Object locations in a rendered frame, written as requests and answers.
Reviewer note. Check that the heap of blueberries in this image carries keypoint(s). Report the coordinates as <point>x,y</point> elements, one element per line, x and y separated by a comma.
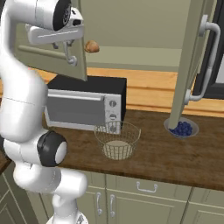
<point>183,129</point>

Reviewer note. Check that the black framed window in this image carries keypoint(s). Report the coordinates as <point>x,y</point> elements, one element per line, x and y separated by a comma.
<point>219,58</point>

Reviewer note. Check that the wide olive drawer front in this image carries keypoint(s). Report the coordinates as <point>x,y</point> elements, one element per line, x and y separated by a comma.
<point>169,186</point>

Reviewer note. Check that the wide olive cupboard door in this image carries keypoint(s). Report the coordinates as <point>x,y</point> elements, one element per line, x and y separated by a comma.
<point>145,211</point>

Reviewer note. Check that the toaster oven glass door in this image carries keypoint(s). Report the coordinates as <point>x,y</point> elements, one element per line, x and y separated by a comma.
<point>74,109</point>

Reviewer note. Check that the narrow olive cupboard door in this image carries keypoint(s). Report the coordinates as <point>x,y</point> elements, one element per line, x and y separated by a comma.
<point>92,204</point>

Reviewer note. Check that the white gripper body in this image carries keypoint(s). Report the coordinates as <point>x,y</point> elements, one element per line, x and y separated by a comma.
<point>55,33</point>

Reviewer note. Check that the olive wall cabinet body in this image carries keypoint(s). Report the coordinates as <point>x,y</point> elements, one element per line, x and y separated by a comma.
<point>137,35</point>

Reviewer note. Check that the brown bread roll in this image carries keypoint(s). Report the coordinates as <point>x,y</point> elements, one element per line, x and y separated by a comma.
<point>92,46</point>

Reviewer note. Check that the black and silver toaster oven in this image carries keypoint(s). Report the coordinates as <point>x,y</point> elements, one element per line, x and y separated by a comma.
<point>96,87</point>

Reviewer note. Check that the narrow olive drawer front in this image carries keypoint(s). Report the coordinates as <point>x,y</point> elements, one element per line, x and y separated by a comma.
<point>96,178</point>

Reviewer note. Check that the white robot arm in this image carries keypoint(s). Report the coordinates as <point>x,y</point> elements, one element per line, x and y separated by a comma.
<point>20,96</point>

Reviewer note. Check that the olive corner base cabinet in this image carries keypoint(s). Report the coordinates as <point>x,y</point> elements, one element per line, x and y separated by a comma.
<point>14,204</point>

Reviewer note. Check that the grey bowl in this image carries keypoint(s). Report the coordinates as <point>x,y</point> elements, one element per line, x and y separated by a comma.
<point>194,129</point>

